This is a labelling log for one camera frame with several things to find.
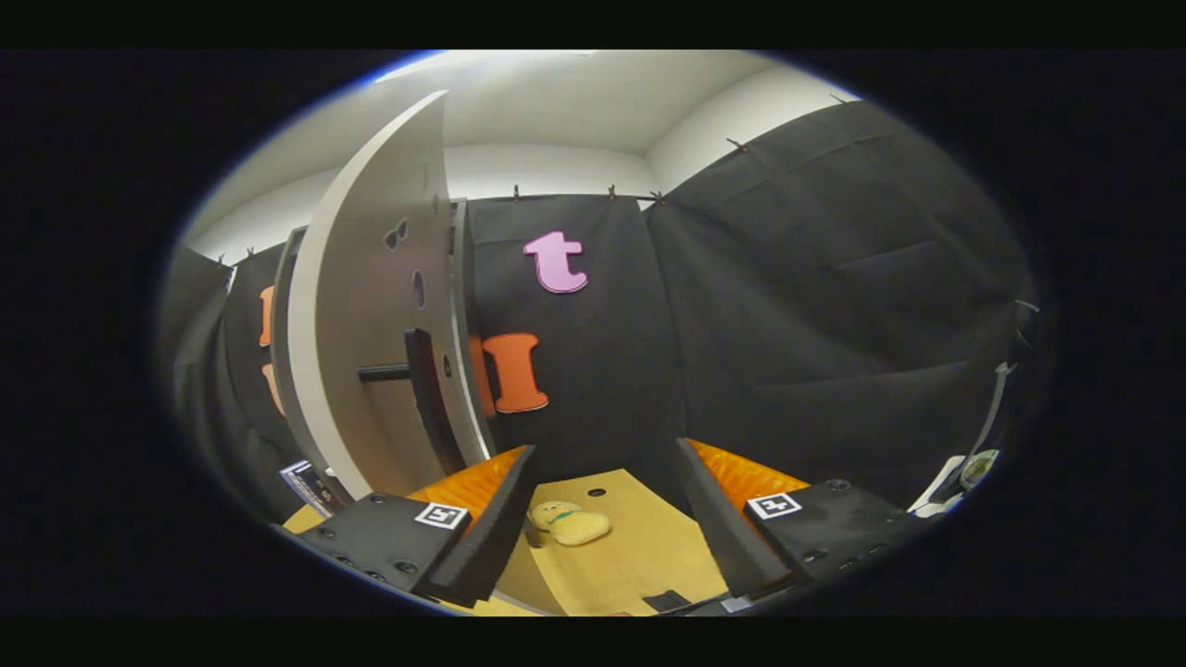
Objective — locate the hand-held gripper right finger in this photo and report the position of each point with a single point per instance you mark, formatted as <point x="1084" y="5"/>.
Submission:
<point x="718" y="528"/>

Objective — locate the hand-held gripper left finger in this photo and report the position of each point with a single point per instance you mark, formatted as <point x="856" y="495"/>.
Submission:
<point x="491" y="528"/>

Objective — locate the yellow plush toy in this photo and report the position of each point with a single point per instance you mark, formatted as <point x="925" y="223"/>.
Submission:
<point x="579" y="528"/>

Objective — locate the black flat object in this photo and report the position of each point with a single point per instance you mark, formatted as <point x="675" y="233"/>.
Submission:
<point x="665" y="600"/>

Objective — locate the black backdrop cloth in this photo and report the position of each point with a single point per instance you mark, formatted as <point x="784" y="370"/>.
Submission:
<point x="788" y="324"/>

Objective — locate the white object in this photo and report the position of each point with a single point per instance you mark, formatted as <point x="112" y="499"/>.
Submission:
<point x="938" y="486"/>

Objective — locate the round green object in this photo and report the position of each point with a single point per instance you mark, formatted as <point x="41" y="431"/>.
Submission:
<point x="979" y="468"/>

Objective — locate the dark grey cabinet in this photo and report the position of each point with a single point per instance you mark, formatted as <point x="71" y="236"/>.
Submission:
<point x="296" y="237"/>

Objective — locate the ceiling light panel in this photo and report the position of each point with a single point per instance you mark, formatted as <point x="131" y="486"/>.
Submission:
<point x="445" y="63"/>

